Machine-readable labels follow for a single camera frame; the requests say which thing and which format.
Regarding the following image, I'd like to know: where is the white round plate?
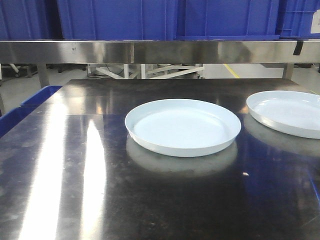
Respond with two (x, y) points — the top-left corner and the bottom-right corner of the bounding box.
(124, 98), (242, 158)
(246, 90), (320, 140)

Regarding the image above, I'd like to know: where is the blue plastic crate right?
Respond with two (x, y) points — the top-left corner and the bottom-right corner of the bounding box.
(175, 0), (320, 41)

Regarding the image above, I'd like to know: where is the blue plastic crate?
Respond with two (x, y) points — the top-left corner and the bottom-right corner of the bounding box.
(0, 0), (63, 41)
(175, 0), (320, 41)
(57, 0), (178, 41)

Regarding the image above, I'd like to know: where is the blue plastic crate middle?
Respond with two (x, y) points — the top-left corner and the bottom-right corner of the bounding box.
(57, 0), (178, 41)

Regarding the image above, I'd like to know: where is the blue bin beside table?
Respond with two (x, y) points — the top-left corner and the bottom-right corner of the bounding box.
(0, 85), (62, 137)

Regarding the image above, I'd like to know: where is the black tape strip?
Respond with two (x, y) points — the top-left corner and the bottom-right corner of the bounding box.
(293, 40), (304, 56)

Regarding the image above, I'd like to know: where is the blue plastic crate left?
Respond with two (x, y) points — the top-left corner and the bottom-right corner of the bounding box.
(0, 0), (63, 41)

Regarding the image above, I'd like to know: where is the white label on crate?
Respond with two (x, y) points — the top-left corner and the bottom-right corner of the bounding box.
(310, 9), (320, 34)

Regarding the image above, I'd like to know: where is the white metal frame background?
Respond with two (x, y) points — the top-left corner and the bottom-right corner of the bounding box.
(87, 63), (205, 80)

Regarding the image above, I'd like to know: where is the steel shelf front rail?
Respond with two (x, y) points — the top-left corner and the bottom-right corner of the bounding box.
(0, 39), (320, 64)

